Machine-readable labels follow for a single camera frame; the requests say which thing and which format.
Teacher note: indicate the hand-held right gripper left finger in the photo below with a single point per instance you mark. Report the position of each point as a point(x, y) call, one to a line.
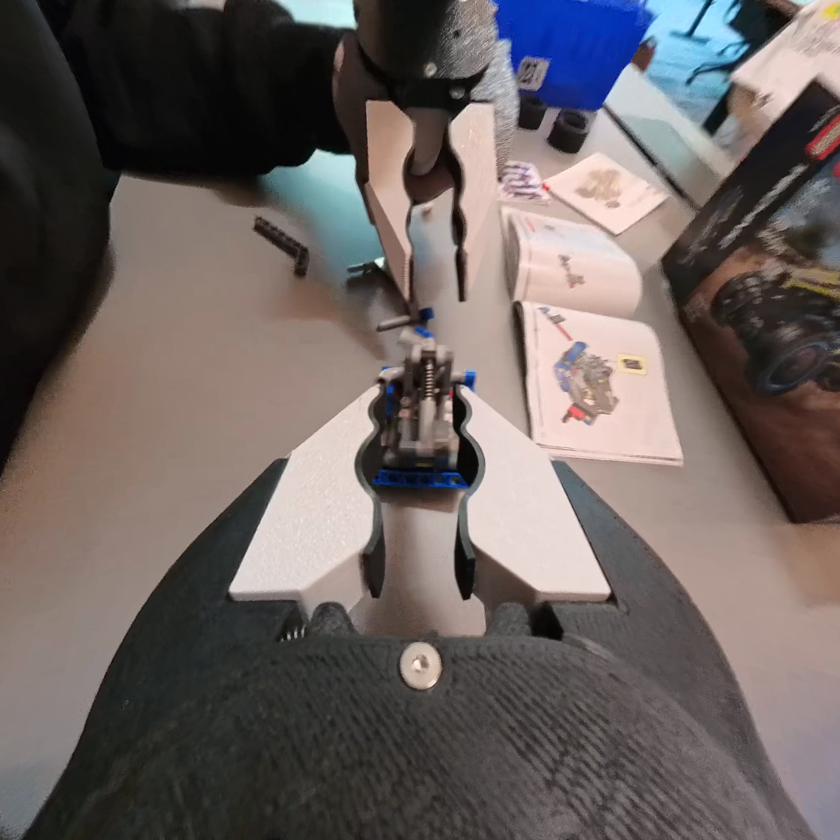
point(308, 524)

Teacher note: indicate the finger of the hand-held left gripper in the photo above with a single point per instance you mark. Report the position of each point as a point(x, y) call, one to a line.
point(386, 185)
point(479, 185)

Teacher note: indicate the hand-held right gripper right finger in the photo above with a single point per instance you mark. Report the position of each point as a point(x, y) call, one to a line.
point(538, 524)

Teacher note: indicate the blue grey lego chassis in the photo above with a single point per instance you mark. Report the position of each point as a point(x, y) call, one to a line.
point(424, 445)

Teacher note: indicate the person's left forearm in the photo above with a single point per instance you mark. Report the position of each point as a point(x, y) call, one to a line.
point(197, 81)

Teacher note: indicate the lego sticker sheet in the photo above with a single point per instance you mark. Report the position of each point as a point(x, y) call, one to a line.
point(522, 182)

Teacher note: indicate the black lego tyre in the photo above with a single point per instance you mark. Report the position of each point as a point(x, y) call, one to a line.
point(568, 133)
point(532, 117)

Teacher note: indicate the grey lego pin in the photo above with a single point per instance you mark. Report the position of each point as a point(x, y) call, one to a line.
point(365, 267)

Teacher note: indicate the black angled lego beam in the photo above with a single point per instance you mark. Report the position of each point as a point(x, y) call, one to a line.
point(278, 233)

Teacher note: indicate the closed white lego booklet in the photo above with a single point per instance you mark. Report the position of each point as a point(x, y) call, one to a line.
point(611, 190)

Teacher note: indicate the open lego instruction booklet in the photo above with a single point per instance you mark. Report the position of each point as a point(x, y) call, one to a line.
point(591, 264)

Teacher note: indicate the black lego set box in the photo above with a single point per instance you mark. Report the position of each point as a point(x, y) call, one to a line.
point(754, 294)

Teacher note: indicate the person's left hand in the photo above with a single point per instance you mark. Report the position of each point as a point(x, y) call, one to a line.
point(349, 98)

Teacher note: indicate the blue plastic bin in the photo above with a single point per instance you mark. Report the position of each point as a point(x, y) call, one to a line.
point(591, 47)

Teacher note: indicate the printed paper instruction sheet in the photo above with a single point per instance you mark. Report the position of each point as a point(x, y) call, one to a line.
point(786, 53)

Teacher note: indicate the person's black clothed torso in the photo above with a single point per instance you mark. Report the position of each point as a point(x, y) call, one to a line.
point(39, 229)

